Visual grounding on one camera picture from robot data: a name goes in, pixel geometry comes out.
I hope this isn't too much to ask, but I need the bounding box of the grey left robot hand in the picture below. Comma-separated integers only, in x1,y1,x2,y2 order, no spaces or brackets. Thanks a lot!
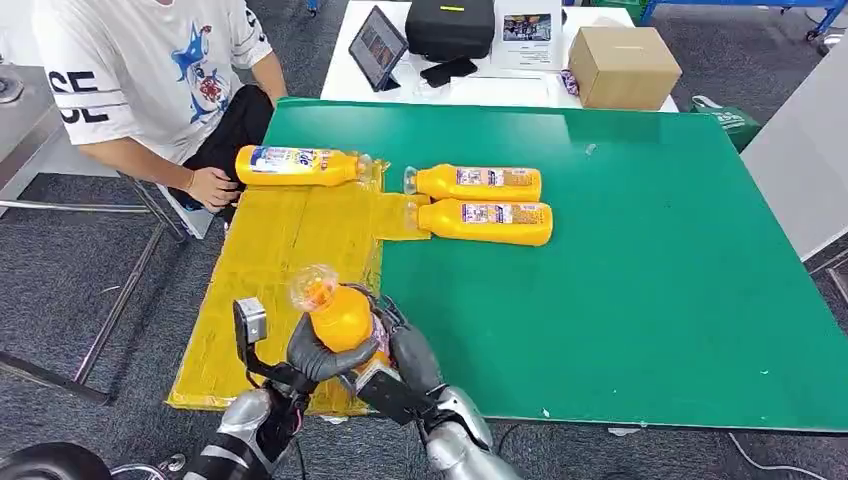
286,314,383,386

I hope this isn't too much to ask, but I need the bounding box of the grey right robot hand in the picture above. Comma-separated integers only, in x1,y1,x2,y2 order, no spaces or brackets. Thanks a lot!
377,295,446,400

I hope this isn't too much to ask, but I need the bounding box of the orange drink bottle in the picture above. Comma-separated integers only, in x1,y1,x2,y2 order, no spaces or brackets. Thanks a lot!
402,163,543,203
289,264,393,374
235,144,374,187
405,198,554,248

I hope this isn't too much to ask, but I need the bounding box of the yellow plastic sheet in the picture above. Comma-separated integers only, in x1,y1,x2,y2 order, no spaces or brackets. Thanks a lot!
165,158,433,417

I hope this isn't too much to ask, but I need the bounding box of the white seat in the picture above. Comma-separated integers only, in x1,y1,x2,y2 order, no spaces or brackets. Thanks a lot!
155,184,217,240

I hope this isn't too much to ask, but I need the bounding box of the green table mat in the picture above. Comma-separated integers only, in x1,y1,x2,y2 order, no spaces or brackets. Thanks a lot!
261,97,848,433

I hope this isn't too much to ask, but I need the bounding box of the black rounded robot body part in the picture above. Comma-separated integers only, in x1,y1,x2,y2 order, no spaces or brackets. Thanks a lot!
0,442,114,480

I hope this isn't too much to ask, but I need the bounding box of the white table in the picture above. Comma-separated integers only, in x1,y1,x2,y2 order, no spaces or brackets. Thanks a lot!
319,0,680,114

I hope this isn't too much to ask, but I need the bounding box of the black smartphone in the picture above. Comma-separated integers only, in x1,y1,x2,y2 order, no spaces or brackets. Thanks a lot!
419,56,479,89

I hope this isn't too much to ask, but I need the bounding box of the black tablet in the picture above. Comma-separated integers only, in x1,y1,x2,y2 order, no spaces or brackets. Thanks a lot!
348,5,410,93

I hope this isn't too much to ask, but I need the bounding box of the black carry bag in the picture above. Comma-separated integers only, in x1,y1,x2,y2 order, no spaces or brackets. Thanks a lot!
405,0,497,64

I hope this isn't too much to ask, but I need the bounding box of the person in white shirt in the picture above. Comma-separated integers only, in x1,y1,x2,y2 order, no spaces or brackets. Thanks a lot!
29,0,289,230

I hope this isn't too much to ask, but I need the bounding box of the white printed leaflet stand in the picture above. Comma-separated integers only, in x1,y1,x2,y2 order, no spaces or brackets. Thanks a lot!
491,0,564,72

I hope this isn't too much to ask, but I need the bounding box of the grey metal table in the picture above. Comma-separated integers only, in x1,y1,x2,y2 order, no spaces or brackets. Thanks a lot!
0,62,188,405

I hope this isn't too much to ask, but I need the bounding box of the brown cardboard box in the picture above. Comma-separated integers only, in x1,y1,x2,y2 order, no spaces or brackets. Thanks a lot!
568,25,684,112

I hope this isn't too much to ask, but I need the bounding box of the green shopping bag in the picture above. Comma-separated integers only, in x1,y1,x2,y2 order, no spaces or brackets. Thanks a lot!
690,95,763,154

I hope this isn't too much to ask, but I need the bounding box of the round metal disc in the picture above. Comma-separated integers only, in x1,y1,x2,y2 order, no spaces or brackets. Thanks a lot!
0,69,25,105

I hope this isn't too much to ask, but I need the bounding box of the pale grey panel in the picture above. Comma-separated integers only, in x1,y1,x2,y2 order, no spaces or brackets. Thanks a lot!
740,39,848,263

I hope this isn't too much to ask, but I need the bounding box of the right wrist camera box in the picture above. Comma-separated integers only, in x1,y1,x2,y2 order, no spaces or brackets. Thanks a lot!
356,364,433,427

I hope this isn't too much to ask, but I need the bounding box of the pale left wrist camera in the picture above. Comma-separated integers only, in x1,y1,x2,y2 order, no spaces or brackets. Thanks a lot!
233,297,319,393

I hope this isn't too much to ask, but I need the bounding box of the white floor cable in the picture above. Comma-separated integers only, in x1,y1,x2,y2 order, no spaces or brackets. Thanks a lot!
727,433,829,480

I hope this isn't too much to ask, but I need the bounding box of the blue metal frame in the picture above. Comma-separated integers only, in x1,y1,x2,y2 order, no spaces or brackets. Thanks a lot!
639,0,848,41

